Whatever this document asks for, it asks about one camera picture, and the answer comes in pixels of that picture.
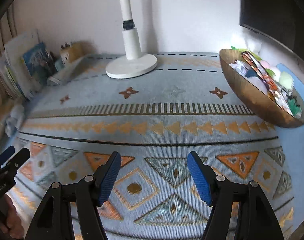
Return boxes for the white books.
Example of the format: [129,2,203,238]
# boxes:
[0,30,46,100]

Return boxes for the person's left hand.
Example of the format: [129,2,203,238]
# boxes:
[3,196,26,240]

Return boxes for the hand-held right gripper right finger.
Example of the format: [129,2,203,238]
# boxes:
[187,151,285,240]

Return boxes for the blue illustrated book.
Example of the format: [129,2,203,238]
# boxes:
[20,42,58,83]

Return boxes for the dark blue pom pom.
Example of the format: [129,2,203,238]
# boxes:
[244,69,260,79]

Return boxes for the golden bowl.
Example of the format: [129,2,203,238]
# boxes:
[219,49,304,128]

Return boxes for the white pom pom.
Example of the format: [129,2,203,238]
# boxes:
[247,76,270,94]

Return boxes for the white desk lamp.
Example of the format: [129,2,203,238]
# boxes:
[106,0,158,79]

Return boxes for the patterned blue tablecloth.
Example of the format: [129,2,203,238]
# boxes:
[0,52,296,240]

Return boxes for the light green pom pom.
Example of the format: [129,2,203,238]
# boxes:
[279,71,295,90]

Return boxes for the white snack packet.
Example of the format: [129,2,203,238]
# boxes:
[228,59,251,77]

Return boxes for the pink pom pom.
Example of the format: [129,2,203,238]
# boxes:
[260,60,276,71]

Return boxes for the blue mat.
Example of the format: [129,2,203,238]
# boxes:
[277,63,304,170]

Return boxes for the yellow plush pen holder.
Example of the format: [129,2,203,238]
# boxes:
[60,41,92,64]

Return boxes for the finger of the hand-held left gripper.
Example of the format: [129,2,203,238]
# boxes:
[0,146,16,167]
[0,147,31,178]

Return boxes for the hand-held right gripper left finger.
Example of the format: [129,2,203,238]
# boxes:
[25,151,122,240]

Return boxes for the black monitor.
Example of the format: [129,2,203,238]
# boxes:
[239,0,304,63]

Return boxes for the white desk tray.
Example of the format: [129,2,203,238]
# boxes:
[46,55,89,86]

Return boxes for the orange snack packet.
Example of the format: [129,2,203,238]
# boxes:
[240,51,283,100]

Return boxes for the dark green pom pom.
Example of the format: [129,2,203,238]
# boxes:
[287,97,303,118]

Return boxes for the beige curtain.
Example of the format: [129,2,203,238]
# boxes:
[0,5,17,85]

